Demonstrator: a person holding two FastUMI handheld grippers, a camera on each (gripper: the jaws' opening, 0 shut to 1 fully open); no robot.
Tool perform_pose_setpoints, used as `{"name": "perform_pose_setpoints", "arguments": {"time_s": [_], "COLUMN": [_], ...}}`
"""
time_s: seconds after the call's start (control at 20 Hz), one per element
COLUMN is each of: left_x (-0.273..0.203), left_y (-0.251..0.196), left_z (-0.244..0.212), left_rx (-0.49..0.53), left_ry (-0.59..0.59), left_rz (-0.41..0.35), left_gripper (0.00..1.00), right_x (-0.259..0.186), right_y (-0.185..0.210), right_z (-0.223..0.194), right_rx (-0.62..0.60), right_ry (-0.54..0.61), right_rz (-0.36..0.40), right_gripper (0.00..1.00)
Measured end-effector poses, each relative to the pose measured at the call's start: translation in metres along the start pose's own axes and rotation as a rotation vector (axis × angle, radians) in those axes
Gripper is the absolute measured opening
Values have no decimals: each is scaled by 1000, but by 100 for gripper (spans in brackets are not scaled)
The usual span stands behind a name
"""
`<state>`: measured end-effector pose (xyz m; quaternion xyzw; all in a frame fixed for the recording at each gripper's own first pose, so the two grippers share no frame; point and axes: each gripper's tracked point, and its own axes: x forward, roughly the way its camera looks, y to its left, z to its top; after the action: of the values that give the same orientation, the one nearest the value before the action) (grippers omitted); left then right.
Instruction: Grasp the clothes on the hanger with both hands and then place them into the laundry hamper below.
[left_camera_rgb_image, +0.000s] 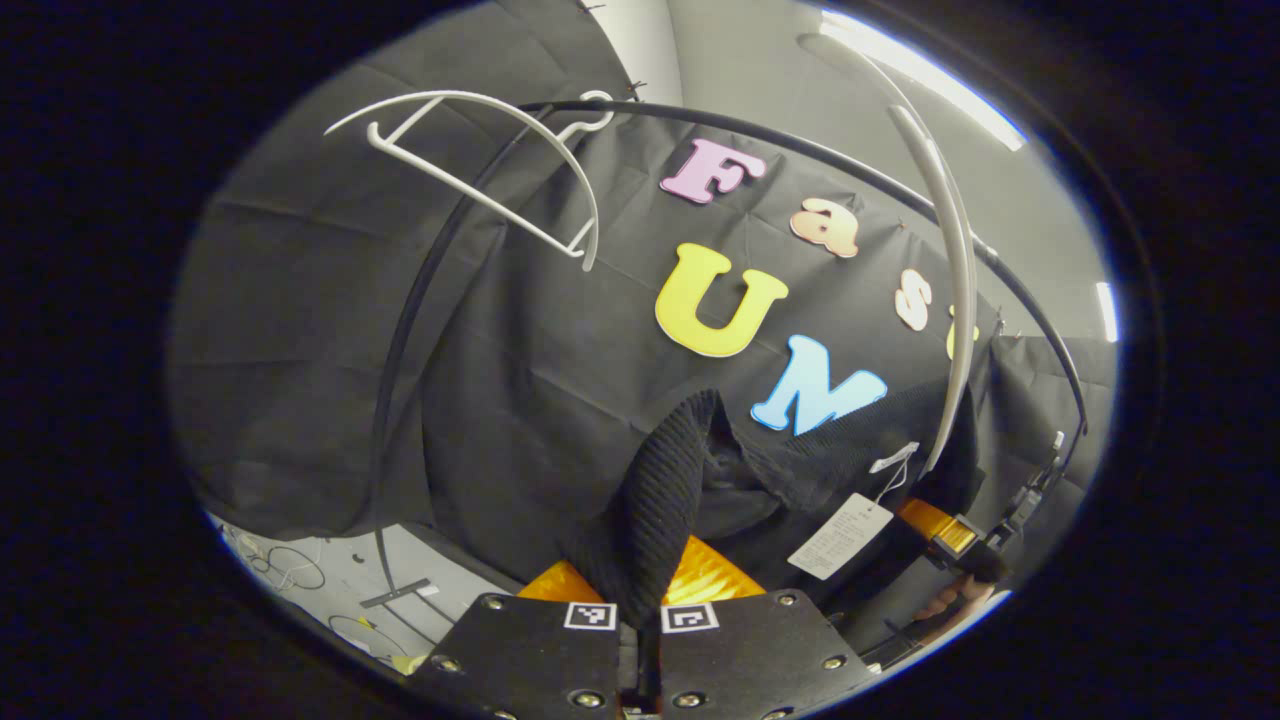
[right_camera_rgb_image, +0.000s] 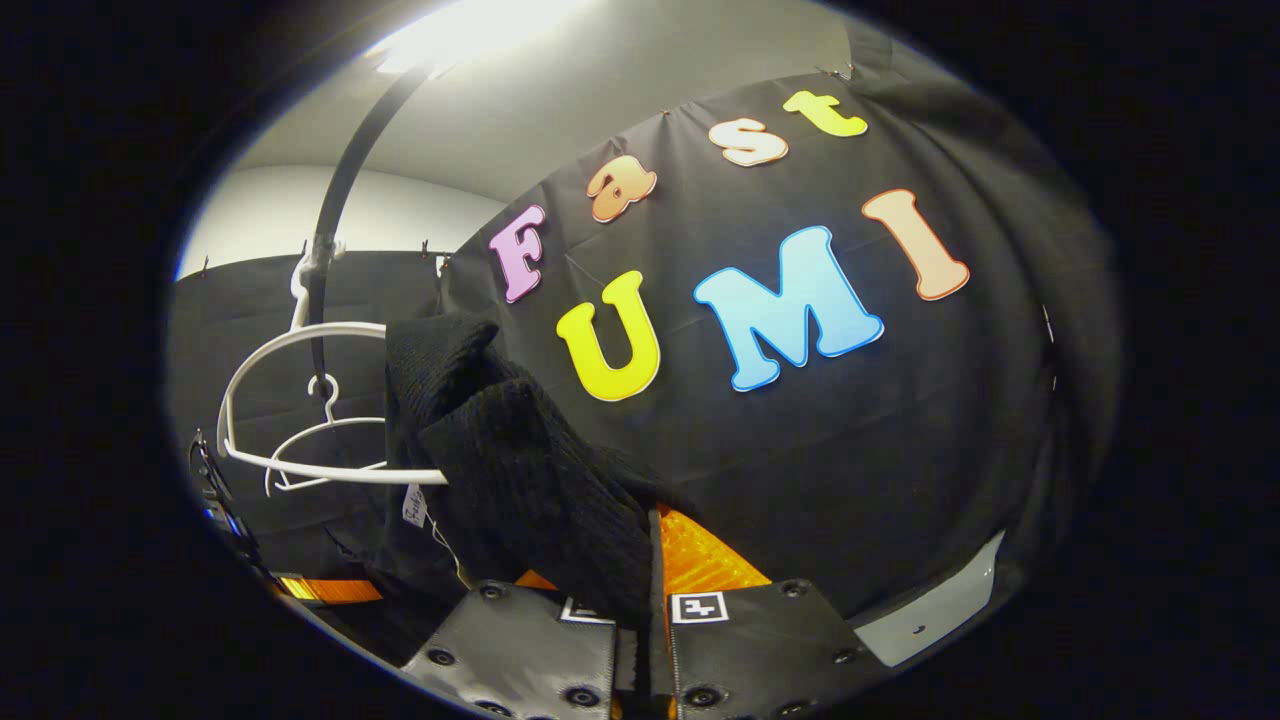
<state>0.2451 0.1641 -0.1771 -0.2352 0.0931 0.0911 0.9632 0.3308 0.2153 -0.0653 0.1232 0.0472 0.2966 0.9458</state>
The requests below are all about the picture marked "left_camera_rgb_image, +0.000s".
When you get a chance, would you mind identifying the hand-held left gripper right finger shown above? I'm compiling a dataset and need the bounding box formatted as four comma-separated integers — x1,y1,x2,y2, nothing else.
655,535,881,720

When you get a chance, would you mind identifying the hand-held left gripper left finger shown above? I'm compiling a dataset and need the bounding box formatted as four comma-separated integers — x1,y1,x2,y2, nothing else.
405,558,641,720

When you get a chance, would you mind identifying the black jacket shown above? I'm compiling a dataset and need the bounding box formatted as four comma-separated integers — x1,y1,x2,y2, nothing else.
558,378,991,701

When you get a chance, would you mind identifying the white plastic hanger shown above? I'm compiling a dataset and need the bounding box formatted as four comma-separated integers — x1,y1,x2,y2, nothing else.
800,33,981,476
325,90,616,273

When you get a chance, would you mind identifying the black metal clothes rack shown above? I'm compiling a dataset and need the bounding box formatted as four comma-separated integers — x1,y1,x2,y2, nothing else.
370,100,1089,601

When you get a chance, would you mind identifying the thin wire loop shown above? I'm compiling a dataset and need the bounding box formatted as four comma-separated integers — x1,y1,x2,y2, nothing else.
235,532,329,593

